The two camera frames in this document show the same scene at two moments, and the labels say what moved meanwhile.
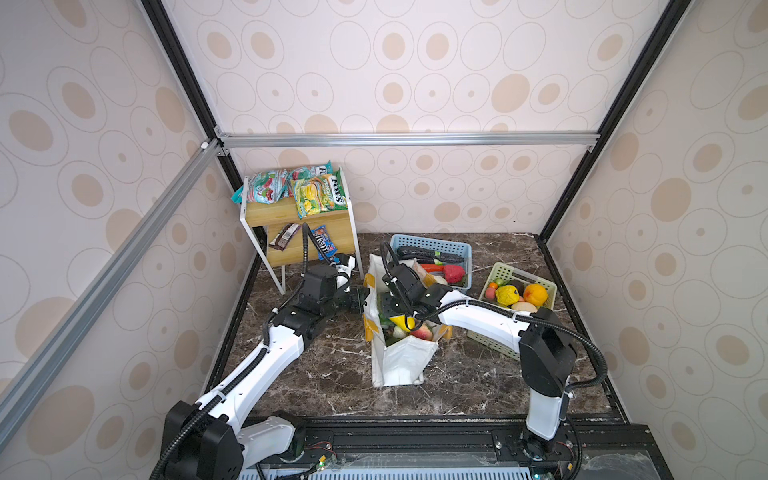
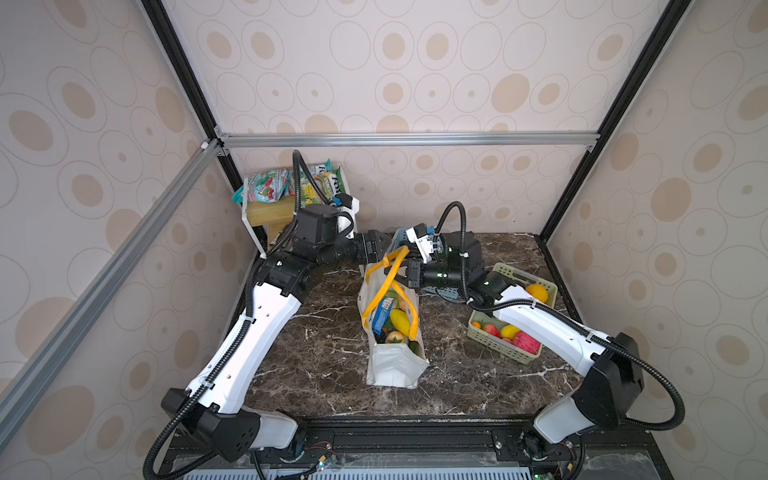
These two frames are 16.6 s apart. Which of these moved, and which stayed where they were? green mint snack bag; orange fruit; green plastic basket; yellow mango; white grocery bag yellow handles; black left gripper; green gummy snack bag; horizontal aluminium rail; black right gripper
Moved: white grocery bag yellow handles; black left gripper; black right gripper
Stayed: horizontal aluminium rail; green plastic basket; green gummy snack bag; green mint snack bag; orange fruit; yellow mango
